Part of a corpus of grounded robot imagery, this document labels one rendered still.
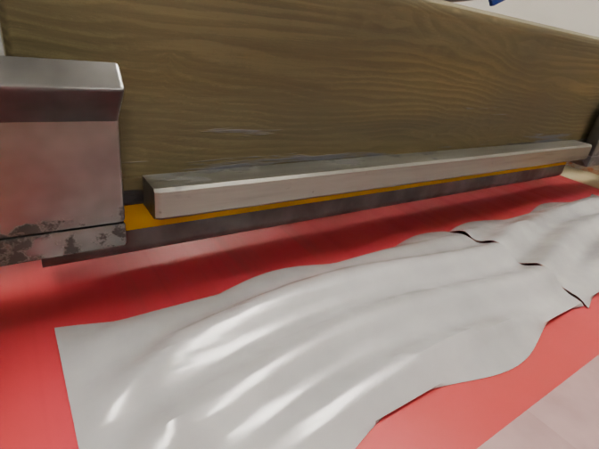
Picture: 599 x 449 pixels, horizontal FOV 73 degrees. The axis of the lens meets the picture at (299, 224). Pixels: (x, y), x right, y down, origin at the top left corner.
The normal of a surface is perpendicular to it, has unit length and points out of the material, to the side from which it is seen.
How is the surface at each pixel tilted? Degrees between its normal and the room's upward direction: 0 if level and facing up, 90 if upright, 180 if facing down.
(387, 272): 28
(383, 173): 90
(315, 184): 90
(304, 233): 0
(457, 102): 90
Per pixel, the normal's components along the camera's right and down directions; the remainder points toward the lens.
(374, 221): 0.12, -0.89
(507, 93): 0.55, 0.43
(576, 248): 0.47, -0.57
